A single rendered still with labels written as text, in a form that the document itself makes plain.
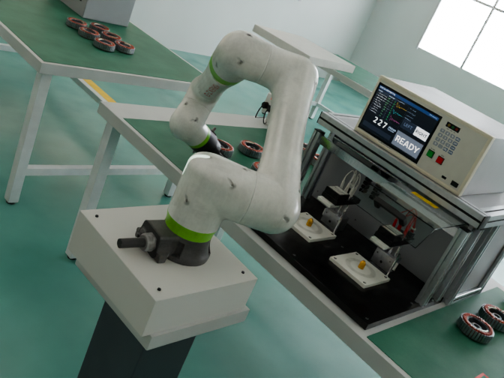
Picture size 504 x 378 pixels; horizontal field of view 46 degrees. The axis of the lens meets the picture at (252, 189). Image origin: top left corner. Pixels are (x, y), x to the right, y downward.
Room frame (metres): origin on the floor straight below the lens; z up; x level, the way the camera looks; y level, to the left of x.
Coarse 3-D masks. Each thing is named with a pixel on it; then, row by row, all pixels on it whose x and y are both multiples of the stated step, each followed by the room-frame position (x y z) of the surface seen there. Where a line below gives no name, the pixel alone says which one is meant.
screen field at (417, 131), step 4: (404, 120) 1.95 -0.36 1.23; (404, 124) 1.94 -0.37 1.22; (408, 124) 1.94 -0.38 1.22; (412, 124) 1.93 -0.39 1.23; (404, 128) 1.94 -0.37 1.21; (408, 128) 1.93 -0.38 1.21; (412, 128) 1.92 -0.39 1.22; (416, 128) 1.92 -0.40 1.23; (420, 128) 1.91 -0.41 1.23; (412, 132) 1.92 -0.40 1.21; (416, 132) 1.91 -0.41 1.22; (420, 132) 1.91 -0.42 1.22; (424, 132) 1.90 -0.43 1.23; (420, 136) 1.90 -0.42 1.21; (424, 136) 1.89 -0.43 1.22; (424, 140) 1.89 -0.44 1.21
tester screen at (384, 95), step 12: (384, 96) 2.01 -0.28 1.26; (396, 96) 1.99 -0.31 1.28; (372, 108) 2.03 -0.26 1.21; (384, 108) 2.00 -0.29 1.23; (396, 108) 1.98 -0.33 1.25; (408, 108) 1.95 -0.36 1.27; (420, 108) 1.93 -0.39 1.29; (372, 120) 2.01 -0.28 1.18; (384, 120) 1.99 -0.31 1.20; (396, 120) 1.97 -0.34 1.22; (408, 120) 1.94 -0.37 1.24; (420, 120) 1.92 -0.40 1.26; (432, 120) 1.90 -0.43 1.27; (372, 132) 2.00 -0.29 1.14; (396, 132) 1.95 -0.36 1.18; (408, 132) 1.93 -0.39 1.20
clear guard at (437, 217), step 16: (368, 192) 1.67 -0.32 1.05; (384, 192) 1.67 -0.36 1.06; (400, 192) 1.74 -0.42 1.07; (416, 192) 1.81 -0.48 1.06; (368, 208) 1.62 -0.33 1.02; (400, 208) 1.62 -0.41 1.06; (416, 208) 1.65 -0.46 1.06; (432, 208) 1.72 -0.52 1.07; (384, 224) 1.58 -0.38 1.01; (416, 224) 1.57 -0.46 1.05; (432, 224) 1.58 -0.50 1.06; (448, 224) 1.64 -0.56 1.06; (464, 224) 1.71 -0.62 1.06; (416, 240) 1.53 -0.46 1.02
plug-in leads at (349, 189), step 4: (348, 172) 2.01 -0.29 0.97; (356, 172) 2.03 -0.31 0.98; (352, 176) 2.02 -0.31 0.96; (360, 176) 2.01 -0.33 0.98; (344, 180) 2.01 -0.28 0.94; (352, 180) 2.04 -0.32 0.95; (356, 180) 1.99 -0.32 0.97; (340, 184) 2.01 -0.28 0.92; (348, 184) 1.99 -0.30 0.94; (352, 184) 2.04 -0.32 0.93; (348, 188) 2.02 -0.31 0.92; (352, 188) 1.98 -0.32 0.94; (356, 188) 2.00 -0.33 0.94; (348, 192) 2.03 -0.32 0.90; (352, 192) 2.00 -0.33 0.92
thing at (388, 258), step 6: (378, 252) 1.85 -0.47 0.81; (384, 252) 1.84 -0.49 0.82; (372, 258) 1.86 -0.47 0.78; (378, 258) 1.85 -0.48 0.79; (384, 258) 1.84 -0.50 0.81; (390, 258) 1.82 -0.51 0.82; (378, 264) 1.84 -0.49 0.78; (384, 264) 1.83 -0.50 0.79; (390, 264) 1.82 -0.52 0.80; (384, 270) 1.82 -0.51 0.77
